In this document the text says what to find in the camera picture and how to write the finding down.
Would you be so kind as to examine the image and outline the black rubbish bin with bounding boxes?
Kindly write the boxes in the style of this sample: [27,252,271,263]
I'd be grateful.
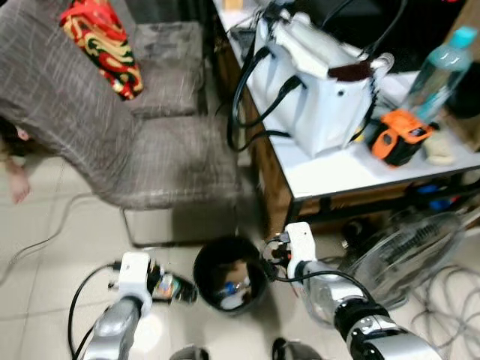
[193,236,271,314]

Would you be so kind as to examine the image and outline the grey floor fan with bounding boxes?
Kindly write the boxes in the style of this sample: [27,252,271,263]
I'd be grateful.
[341,210,467,310]

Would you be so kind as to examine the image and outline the brown cardboard trash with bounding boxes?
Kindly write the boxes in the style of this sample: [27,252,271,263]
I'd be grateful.
[223,259,252,286]

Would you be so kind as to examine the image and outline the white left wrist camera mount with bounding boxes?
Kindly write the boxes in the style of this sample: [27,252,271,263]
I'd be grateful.
[118,252,152,299]

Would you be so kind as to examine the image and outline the plastic bottle trash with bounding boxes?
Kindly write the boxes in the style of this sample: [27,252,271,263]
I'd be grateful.
[216,279,252,310]

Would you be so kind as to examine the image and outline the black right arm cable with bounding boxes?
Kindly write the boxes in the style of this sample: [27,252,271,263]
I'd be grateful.
[259,238,368,301]

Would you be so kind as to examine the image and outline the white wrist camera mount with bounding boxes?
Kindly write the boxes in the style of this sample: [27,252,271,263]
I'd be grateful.
[118,252,152,299]
[285,221,317,265]

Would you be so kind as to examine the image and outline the small cream container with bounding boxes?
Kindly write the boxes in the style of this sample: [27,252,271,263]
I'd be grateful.
[424,127,457,166]

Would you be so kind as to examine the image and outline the grey floor cable bundle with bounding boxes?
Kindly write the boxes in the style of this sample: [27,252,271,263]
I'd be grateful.
[405,262,480,360]

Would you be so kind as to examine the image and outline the robot right leg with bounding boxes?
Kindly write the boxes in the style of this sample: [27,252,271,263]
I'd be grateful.
[271,337,323,360]

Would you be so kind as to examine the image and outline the white top wooden desk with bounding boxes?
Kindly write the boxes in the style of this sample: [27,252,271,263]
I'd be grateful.
[214,0,480,237]

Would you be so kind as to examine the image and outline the orange black tool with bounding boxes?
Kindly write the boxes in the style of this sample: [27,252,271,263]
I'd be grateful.
[370,109,436,167]

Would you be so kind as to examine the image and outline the brown wooden speaker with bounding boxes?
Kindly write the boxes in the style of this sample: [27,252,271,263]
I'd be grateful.
[450,0,480,121]

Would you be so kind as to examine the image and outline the black snack wrapper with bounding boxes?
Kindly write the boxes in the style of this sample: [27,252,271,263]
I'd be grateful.
[161,274,198,305]

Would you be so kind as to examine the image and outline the white handbag black straps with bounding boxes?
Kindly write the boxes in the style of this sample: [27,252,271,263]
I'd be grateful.
[227,7,395,158]

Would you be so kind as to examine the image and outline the clear water bottle blue cap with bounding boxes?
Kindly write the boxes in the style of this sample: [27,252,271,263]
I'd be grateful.
[405,26,479,125]

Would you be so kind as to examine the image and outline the red patterned cloth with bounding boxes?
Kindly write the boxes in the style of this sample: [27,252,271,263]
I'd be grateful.
[58,0,145,101]

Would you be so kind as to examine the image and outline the person's bare foot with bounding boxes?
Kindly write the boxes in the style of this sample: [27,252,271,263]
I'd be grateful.
[4,161,31,205]

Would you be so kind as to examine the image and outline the brown fabric chair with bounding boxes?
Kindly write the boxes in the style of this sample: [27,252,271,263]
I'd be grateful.
[0,0,245,248]

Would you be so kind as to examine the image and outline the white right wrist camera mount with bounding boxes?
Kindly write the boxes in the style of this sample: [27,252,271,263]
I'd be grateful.
[285,221,317,265]

